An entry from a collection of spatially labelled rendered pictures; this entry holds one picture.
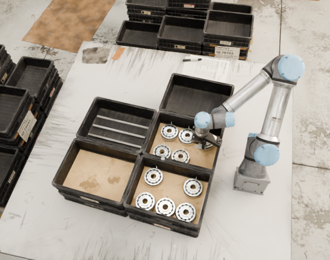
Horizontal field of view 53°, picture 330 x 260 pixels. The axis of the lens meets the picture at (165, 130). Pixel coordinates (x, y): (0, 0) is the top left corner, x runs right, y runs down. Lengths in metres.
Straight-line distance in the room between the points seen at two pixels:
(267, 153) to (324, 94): 1.86
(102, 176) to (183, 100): 0.69
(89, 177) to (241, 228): 0.88
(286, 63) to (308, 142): 1.56
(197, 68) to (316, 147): 1.27
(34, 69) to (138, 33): 1.03
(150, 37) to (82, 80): 1.07
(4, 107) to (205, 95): 1.56
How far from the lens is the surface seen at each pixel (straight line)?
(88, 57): 2.60
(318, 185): 2.92
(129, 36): 3.34
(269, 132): 1.65
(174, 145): 1.92
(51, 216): 2.03
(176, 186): 1.81
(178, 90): 2.15
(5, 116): 2.77
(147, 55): 2.54
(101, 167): 1.91
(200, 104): 2.08
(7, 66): 3.20
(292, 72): 1.62
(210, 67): 2.45
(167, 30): 3.21
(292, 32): 3.91
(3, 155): 2.87
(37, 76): 3.08
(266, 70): 1.75
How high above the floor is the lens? 2.52
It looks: 59 degrees down
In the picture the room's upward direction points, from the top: 5 degrees counter-clockwise
